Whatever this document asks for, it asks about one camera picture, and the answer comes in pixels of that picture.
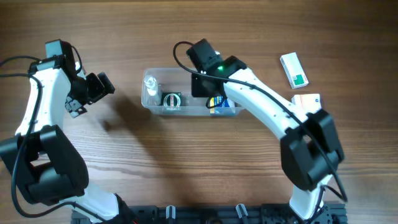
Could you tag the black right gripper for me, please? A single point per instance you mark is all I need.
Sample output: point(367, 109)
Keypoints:
point(202, 86)

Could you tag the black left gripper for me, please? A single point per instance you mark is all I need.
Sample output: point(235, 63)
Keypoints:
point(101, 84)

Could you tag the blue VapoDrops lozenge box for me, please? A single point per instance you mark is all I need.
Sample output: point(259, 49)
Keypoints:
point(221, 104)

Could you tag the green Zam-Buk ointment box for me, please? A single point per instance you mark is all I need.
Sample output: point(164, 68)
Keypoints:
point(172, 100)

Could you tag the small clear white bottle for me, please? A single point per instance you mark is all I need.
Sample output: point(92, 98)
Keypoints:
point(152, 89)

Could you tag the white green medicine box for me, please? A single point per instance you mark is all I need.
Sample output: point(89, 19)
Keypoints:
point(294, 71)

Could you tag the white Hansaplast plaster box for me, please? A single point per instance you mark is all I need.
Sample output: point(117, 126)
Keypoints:
point(308, 101)

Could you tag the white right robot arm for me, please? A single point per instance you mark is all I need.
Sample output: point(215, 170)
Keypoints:
point(310, 148)

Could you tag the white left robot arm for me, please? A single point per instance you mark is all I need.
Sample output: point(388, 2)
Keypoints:
point(44, 165)

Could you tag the clear plastic container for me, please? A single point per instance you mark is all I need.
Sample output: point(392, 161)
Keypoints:
point(167, 91)

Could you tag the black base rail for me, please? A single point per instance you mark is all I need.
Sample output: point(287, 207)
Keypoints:
point(331, 213)

